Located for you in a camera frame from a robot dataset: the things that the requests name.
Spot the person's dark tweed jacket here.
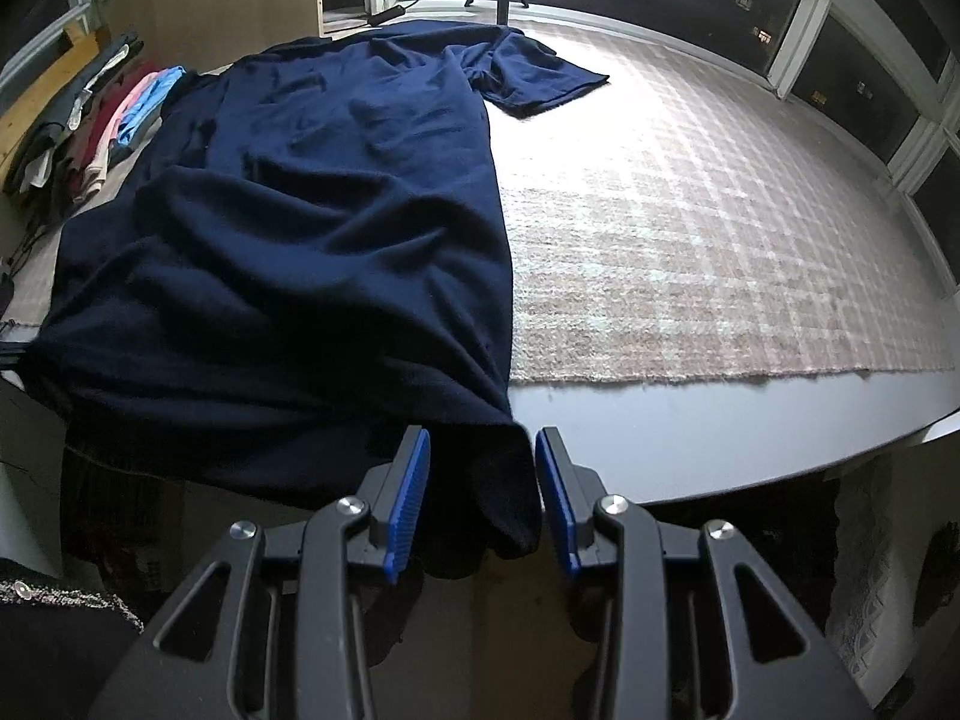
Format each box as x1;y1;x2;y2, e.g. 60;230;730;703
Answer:
0;555;145;720

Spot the light wooden board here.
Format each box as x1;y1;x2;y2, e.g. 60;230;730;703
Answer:
0;22;113;196

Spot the navy blue button dress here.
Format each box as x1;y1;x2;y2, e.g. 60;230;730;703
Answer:
19;19;612;560

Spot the beige plaid blanket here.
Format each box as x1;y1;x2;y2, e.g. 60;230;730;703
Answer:
0;22;957;391

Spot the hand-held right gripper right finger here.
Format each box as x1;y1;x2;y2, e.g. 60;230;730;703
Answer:
534;426;875;720

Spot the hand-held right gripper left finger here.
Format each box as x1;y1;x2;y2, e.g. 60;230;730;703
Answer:
90;426;433;720

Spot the white window frame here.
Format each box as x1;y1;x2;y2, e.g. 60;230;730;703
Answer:
705;0;960;301

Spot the pile of folded clothes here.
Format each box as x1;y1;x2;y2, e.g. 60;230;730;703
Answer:
4;31;188;215

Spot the white lace cloth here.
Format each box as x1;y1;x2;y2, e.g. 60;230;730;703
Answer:
825;457;960;698

